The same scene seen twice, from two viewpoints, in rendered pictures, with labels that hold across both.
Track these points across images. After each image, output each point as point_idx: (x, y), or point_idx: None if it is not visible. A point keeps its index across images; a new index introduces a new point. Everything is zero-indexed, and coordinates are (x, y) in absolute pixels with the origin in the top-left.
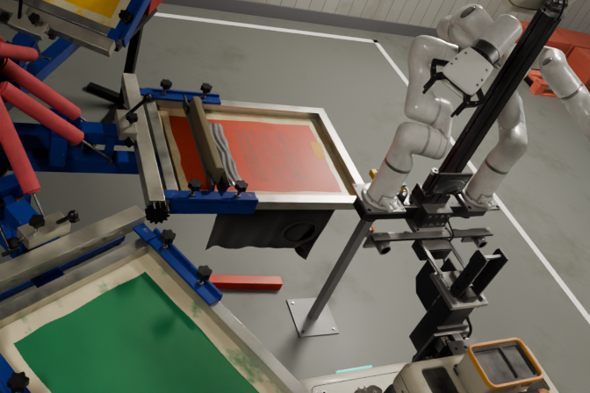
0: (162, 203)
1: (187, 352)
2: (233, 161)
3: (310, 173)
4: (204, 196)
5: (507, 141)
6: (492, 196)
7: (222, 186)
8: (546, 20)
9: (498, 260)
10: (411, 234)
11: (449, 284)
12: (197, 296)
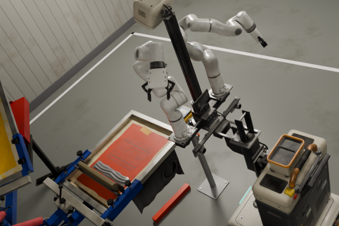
0: (105, 223)
1: None
2: (117, 172)
3: (150, 144)
4: (118, 202)
5: (207, 64)
6: (224, 85)
7: (121, 189)
8: (169, 21)
9: (246, 114)
10: (208, 133)
11: (239, 138)
12: None
